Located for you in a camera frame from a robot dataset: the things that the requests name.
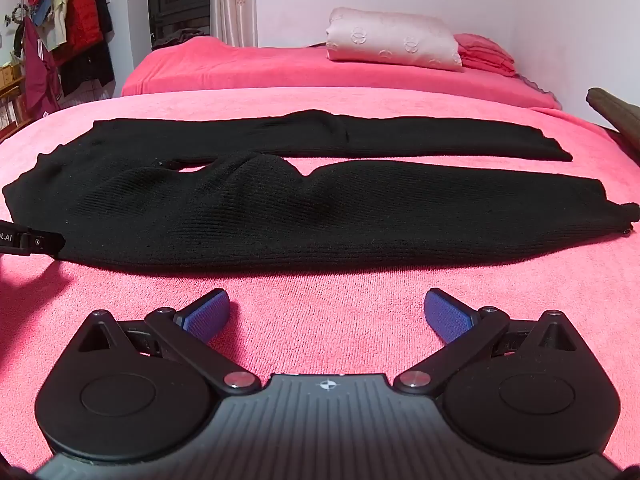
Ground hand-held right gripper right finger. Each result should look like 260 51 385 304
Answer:
392 287 581 396

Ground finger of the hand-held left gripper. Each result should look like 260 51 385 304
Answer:
22 230 67 261

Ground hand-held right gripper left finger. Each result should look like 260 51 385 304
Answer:
62 288 262 396

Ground black knit pants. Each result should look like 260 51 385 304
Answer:
1 109 640 277

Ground pink blanket covered bed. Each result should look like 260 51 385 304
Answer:
121 35 563 111
0 86 640 472

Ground wooden shelf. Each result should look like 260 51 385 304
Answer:
0 62 37 142

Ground cream hanging garment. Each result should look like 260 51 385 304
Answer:
46 0 72 52

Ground red padded jacket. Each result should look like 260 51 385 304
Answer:
61 0 105 60

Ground blue hanging garment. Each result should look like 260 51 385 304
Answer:
32 0 55 27

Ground dark cloth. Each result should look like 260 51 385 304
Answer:
151 27 213 52

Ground folded red blanket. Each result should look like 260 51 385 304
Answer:
454 33 517 78

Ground pale pink pillow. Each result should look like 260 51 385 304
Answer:
325 7 465 73

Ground pink patterned curtain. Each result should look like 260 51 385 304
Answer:
210 0 259 49

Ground brown wooden post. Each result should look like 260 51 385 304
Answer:
586 87 640 148

